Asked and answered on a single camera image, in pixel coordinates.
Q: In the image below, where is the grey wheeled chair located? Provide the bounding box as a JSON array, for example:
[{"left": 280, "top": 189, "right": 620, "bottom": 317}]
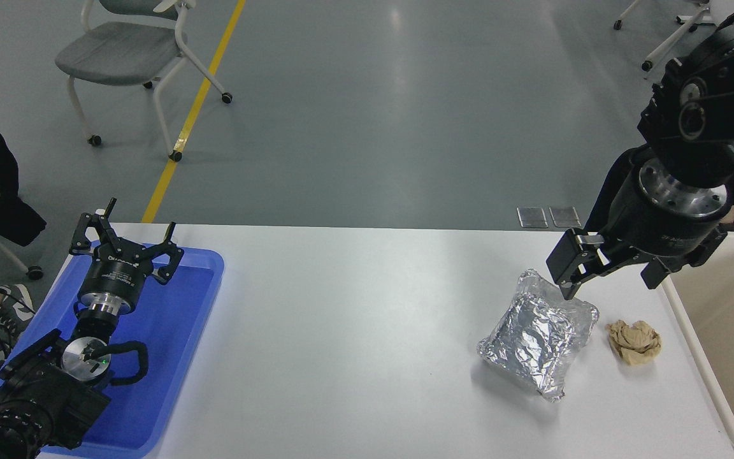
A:
[{"left": 55, "top": 0, "right": 234, "bottom": 163}]

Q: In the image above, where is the white wheeled chair base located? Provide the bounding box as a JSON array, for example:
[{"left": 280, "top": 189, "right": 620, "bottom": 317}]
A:
[{"left": 614, "top": 0, "right": 724, "bottom": 72}]

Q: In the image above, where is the metal floor plate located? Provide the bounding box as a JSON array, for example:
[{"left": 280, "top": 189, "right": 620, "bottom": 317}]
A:
[
  {"left": 549, "top": 205, "right": 582, "bottom": 228},
  {"left": 517, "top": 206, "right": 549, "bottom": 229}
]

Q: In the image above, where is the silver foil plate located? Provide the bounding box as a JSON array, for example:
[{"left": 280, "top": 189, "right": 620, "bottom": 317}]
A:
[{"left": 477, "top": 268, "right": 600, "bottom": 404}]

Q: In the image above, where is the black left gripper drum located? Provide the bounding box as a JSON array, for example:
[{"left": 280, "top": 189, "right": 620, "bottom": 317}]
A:
[{"left": 83, "top": 246, "right": 152, "bottom": 303}]

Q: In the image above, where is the crumpled tan paper ball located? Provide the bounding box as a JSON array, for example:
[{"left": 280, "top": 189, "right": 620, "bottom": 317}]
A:
[{"left": 605, "top": 320, "right": 663, "bottom": 367}]

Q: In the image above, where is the blue plastic tray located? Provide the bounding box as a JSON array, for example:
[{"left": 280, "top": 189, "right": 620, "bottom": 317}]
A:
[{"left": 0, "top": 247, "right": 225, "bottom": 458}]

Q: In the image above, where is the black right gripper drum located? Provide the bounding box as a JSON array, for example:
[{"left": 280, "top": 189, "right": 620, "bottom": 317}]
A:
[{"left": 598, "top": 167, "right": 729, "bottom": 259}]

